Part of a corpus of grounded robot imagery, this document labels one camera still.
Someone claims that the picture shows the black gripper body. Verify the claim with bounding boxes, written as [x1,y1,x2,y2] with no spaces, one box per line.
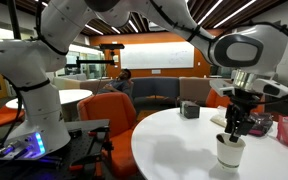
[224,95,256,137]

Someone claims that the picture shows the white paper cup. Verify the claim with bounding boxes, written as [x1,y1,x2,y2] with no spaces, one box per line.
[215,133,246,173]

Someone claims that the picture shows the clear plastic bag white contents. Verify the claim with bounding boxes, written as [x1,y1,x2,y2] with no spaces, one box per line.
[210,105,231,129]

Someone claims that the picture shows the dark purple snack bag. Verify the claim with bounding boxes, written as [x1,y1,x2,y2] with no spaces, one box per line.
[247,112,274,137]

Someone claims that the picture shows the orange chair with wide backrest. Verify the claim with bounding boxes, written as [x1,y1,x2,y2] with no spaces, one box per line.
[205,87,265,115]

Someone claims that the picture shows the small black box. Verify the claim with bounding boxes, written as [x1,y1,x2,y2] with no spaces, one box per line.
[179,100,201,120]

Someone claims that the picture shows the beige sofa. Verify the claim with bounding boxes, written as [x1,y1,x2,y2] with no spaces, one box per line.
[178,70,279,105]

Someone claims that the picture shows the blue grey sofa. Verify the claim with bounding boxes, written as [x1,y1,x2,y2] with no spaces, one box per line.
[130,76,181,102]

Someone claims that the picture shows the seated person in grey shirt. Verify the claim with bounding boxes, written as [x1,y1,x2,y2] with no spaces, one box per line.
[98,68,135,101]

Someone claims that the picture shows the orange chair beside robot stand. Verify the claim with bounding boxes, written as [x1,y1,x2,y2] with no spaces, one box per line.
[76,92,140,179]

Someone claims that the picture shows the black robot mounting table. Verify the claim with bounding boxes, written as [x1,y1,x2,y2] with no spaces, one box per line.
[0,119,114,180]

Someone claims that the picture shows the small round white table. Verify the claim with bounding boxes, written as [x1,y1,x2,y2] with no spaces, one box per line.
[5,88,94,111]

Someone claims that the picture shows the beige armchair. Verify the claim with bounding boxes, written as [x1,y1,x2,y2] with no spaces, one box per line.
[52,73,89,91]

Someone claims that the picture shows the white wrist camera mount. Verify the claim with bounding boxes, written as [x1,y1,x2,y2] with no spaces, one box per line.
[209,77,288,99]

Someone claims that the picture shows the white wall whiteboard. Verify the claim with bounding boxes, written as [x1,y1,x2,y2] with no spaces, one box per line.
[119,41,196,70]

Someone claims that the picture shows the black camera on boom stand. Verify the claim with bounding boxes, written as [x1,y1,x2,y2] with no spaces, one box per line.
[63,43,126,69]

